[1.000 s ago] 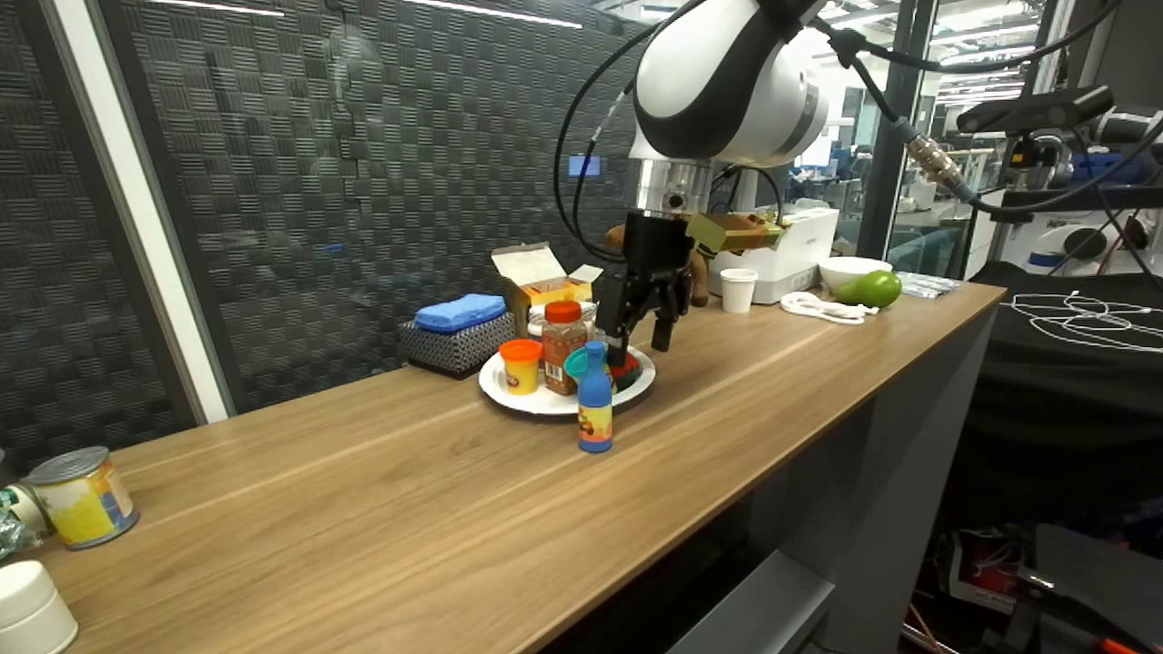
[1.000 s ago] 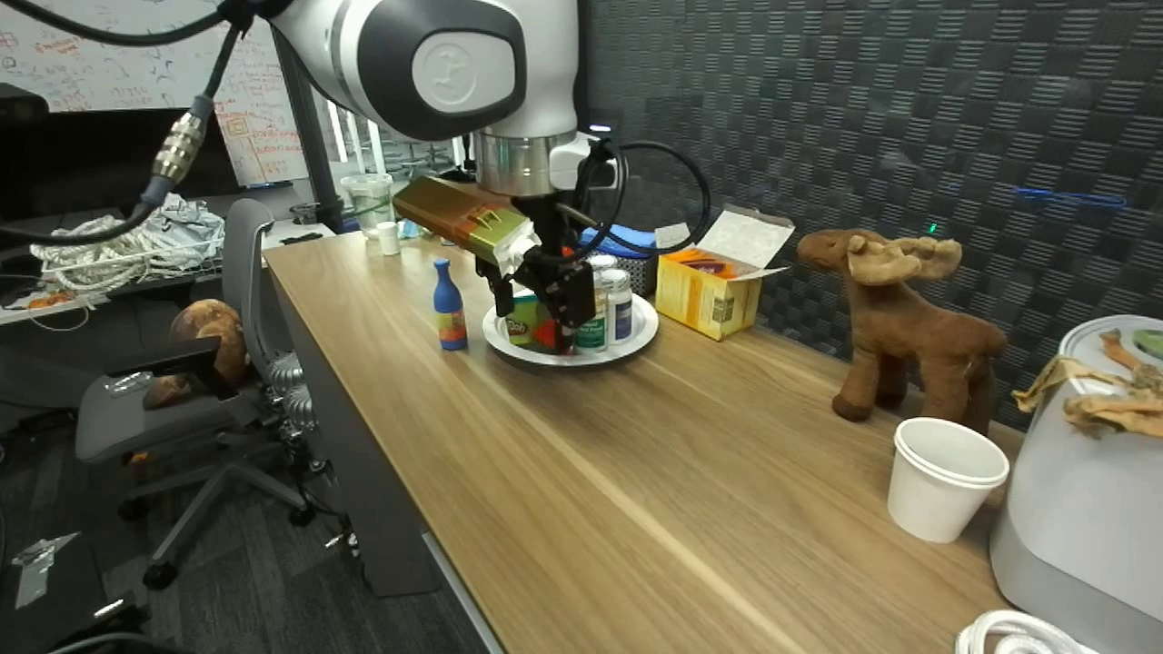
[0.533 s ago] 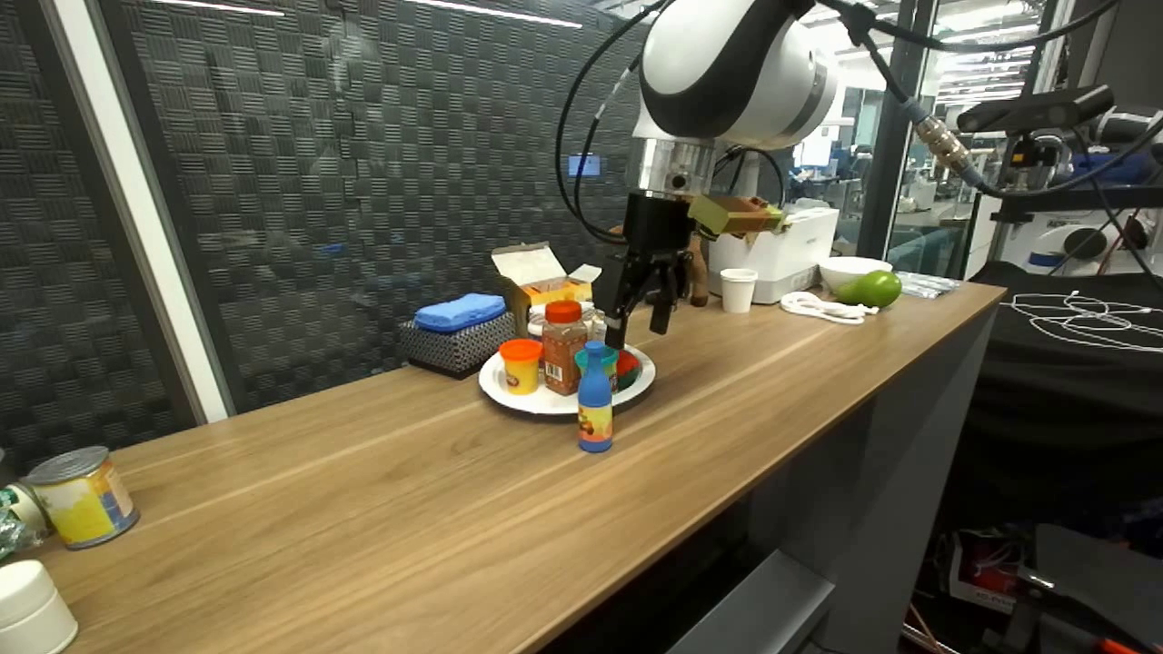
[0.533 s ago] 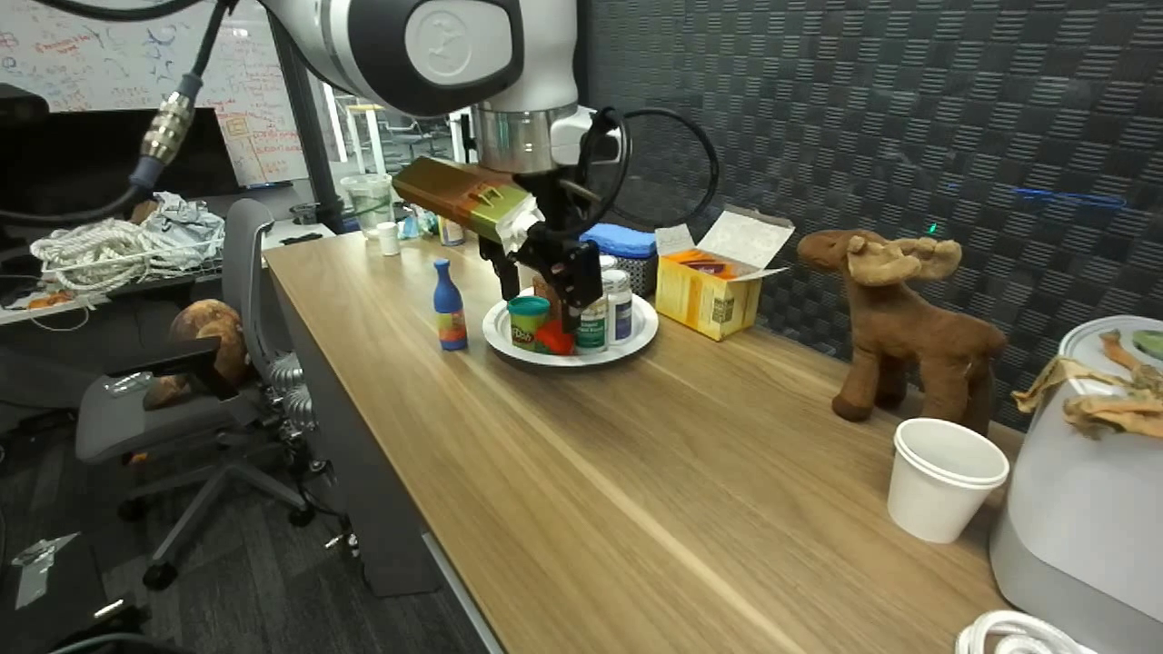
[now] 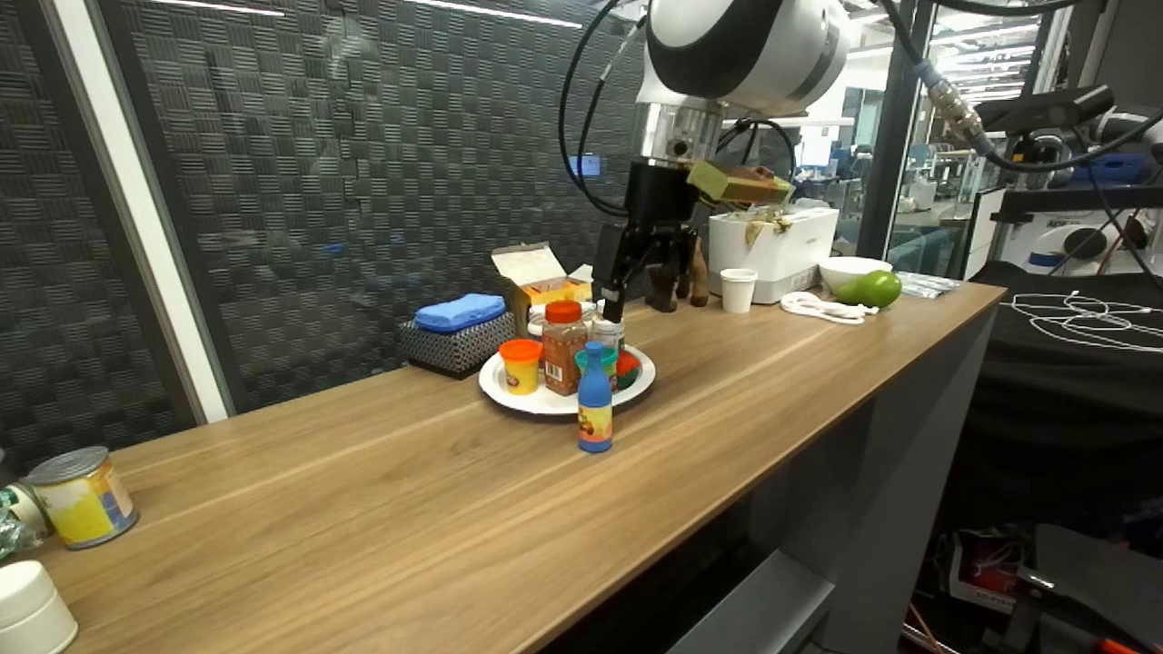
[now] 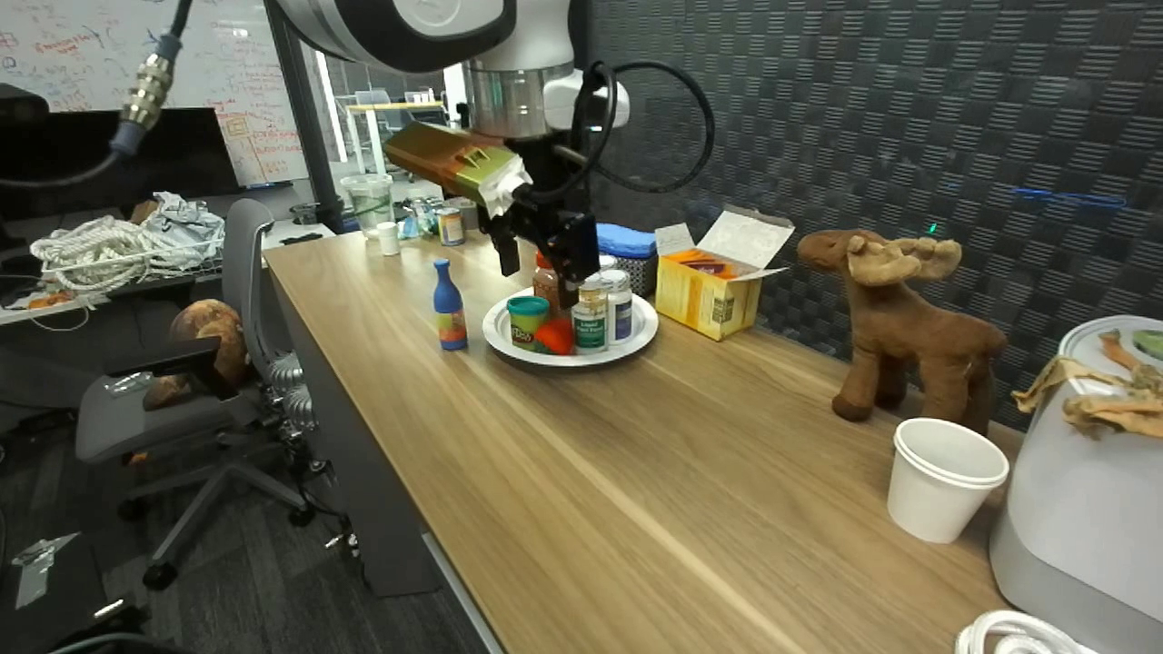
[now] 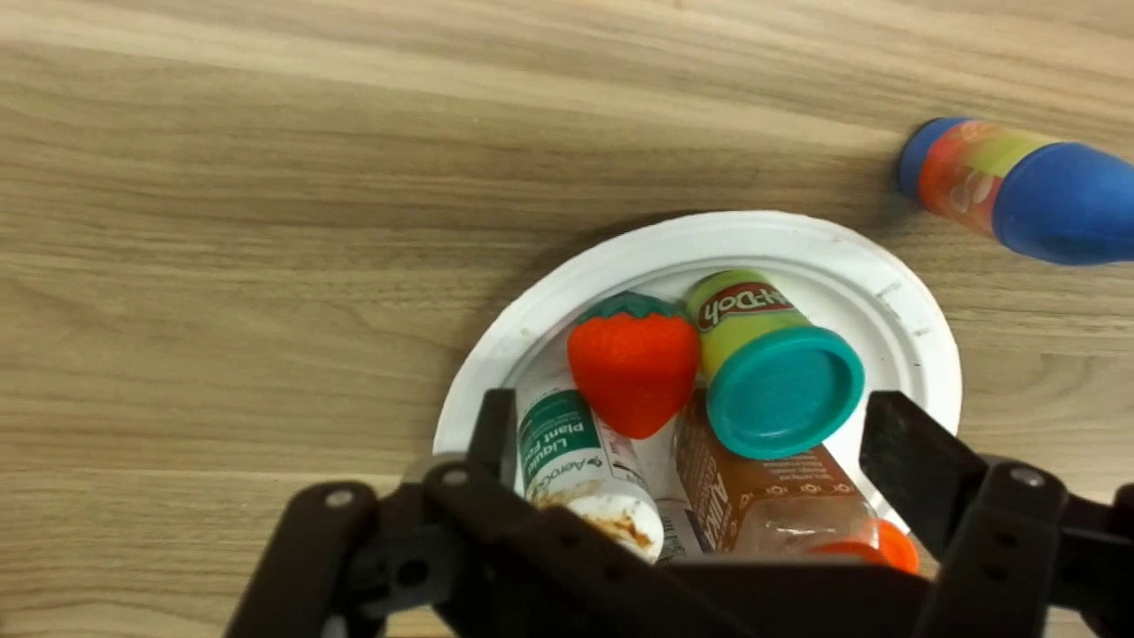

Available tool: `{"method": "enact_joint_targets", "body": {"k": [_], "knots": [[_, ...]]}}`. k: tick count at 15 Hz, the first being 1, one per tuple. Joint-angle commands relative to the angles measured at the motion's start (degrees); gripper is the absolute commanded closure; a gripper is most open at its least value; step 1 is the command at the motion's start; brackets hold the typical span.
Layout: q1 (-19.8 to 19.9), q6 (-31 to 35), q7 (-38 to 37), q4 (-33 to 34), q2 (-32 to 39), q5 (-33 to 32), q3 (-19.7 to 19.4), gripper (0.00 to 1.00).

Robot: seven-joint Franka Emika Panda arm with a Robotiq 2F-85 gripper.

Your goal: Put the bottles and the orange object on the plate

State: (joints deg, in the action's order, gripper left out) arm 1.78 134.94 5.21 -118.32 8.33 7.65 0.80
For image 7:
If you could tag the blue bowling pin bottle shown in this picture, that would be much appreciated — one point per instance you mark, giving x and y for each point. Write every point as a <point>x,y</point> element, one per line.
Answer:
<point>1040,198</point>

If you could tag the pill bottle green label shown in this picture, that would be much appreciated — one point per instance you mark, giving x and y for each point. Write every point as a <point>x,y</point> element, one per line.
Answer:
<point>568,455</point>

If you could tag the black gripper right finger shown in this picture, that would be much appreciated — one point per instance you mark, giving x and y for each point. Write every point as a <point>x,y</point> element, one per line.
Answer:
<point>1004,532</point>

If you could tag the teal lid dough tub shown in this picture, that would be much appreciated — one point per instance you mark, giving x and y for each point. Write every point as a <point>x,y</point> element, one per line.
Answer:
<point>782,391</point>

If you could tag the orange ball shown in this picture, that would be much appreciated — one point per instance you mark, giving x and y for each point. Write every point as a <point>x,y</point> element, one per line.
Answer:
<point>633,365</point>

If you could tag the white paper plate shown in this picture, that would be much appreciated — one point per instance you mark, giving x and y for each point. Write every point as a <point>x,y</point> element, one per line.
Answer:
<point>825,272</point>

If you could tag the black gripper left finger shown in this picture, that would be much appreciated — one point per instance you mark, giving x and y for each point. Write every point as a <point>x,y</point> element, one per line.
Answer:
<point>389,553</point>

